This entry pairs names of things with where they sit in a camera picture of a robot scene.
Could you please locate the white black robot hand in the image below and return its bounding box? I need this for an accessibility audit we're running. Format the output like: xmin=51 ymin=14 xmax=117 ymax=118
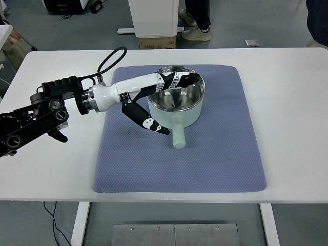
xmin=83 ymin=72 xmax=199 ymax=135

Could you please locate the green pot with handle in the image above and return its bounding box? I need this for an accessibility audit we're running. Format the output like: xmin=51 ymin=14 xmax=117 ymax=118
xmin=146 ymin=65 xmax=206 ymax=149

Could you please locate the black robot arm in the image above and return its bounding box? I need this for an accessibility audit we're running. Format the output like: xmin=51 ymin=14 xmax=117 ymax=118
xmin=1 ymin=76 xmax=88 ymax=157

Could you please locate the glass lid green knob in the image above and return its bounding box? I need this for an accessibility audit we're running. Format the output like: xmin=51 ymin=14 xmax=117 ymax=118
xmin=148 ymin=74 xmax=205 ymax=112

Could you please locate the cardboard box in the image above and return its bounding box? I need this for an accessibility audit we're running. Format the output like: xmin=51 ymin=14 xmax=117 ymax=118
xmin=139 ymin=36 xmax=176 ymax=50

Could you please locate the white cabinet on floor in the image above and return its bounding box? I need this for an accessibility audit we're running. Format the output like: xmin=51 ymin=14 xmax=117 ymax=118
xmin=117 ymin=0 xmax=184 ymax=38

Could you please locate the person in beige trousers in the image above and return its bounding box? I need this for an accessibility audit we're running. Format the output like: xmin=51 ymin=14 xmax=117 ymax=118
xmin=2 ymin=30 xmax=29 ymax=70

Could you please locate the black equipment case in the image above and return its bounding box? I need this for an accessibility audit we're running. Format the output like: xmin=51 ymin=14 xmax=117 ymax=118
xmin=42 ymin=0 xmax=103 ymax=15

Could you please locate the left white table leg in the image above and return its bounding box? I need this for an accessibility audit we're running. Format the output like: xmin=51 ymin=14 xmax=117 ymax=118
xmin=70 ymin=201 xmax=91 ymax=246

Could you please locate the white table leg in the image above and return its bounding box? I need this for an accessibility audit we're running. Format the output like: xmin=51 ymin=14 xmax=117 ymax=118
xmin=259 ymin=203 xmax=280 ymax=246
xmin=70 ymin=201 xmax=91 ymax=246

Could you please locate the white side table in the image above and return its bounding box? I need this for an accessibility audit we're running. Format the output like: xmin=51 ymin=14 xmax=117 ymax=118
xmin=0 ymin=25 xmax=13 ymax=49

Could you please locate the person in dark trousers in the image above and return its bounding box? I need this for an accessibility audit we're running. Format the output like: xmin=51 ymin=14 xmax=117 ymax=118
xmin=178 ymin=0 xmax=211 ymax=42

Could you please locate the grey floor tile plate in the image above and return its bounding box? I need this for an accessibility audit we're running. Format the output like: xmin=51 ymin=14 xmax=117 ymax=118
xmin=244 ymin=39 xmax=260 ymax=47

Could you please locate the right white table leg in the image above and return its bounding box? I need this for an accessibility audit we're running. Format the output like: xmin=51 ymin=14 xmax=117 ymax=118
xmin=259 ymin=203 xmax=280 ymax=246

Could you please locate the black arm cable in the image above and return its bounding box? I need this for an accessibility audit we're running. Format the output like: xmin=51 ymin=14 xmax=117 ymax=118
xmin=81 ymin=47 xmax=128 ymax=85

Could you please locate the black floor cable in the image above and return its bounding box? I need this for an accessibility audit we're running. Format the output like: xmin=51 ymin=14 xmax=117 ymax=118
xmin=43 ymin=201 xmax=71 ymax=246

